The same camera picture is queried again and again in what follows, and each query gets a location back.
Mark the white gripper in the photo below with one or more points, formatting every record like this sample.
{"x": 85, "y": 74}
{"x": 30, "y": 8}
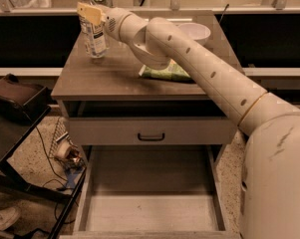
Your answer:
{"x": 112, "y": 21}

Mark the green snack bag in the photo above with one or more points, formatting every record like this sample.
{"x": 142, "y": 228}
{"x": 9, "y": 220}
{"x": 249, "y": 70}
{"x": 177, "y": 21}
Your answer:
{"x": 173, "y": 72}

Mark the white sneaker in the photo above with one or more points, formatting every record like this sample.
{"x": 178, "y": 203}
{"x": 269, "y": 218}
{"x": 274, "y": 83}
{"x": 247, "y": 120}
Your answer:
{"x": 8, "y": 217}

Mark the grey cabinet with countertop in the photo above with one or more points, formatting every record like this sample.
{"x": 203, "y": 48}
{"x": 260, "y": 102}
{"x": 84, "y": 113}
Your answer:
{"x": 111, "y": 88}

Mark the dark brown case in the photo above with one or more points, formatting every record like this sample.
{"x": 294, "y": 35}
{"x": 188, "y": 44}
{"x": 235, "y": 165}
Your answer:
{"x": 21, "y": 102}

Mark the open middle drawer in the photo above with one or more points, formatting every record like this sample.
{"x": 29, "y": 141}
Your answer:
{"x": 154, "y": 192}

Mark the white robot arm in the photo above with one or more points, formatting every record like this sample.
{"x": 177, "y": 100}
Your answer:
{"x": 271, "y": 171}

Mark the closed upper drawer with handle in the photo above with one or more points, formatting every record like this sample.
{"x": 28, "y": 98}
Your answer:
{"x": 86, "y": 131}

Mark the black side cart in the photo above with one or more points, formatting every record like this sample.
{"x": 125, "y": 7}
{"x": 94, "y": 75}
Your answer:
{"x": 31, "y": 178}

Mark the clear plastic bottle white cap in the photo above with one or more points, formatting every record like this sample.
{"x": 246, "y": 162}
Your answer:
{"x": 94, "y": 37}

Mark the white ceramic bowl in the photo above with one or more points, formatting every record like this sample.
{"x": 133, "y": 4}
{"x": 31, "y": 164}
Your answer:
{"x": 195, "y": 32}

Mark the white tape roll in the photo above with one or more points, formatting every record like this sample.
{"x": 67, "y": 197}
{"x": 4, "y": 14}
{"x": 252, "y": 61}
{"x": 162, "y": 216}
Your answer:
{"x": 63, "y": 150}

